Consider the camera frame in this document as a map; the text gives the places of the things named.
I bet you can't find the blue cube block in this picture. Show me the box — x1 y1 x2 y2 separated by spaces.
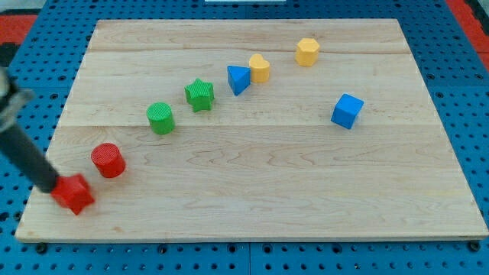
330 93 364 129

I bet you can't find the yellow hexagon block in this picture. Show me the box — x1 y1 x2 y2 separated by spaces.
295 38 320 66

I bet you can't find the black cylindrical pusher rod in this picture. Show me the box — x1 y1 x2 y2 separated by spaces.
1 124 59 193

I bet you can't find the light wooden board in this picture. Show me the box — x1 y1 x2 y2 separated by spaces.
16 19 488 243

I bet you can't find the red cylinder block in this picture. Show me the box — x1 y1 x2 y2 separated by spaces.
91 143 126 178

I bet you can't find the grey metal rod mount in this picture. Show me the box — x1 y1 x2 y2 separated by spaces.
1 67 34 132

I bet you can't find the yellow heart block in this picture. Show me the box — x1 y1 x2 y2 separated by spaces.
248 53 270 83

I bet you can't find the blue triangle block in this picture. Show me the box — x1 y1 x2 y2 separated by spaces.
227 66 251 96

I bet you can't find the green cylinder block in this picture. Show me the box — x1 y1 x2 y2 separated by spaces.
146 102 175 135

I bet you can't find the red star block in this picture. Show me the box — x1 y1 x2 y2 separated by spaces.
50 173 95 215

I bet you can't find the green star block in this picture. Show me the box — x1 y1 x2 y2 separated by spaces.
184 78 215 112

